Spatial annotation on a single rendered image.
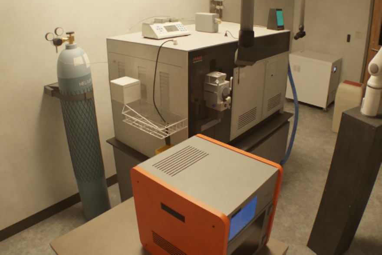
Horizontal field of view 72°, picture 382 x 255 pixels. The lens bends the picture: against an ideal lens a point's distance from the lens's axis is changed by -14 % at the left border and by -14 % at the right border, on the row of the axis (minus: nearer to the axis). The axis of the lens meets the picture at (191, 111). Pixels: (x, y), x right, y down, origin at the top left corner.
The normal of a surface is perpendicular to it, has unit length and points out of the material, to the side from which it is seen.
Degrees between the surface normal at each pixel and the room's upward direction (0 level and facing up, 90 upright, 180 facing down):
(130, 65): 90
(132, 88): 90
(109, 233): 0
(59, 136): 90
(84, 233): 0
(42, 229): 0
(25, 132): 90
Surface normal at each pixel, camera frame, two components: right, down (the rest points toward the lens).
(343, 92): -0.66, 0.20
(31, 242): 0.00, -0.92
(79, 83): 0.66, 0.29
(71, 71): 0.21, 0.25
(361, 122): -0.87, 0.19
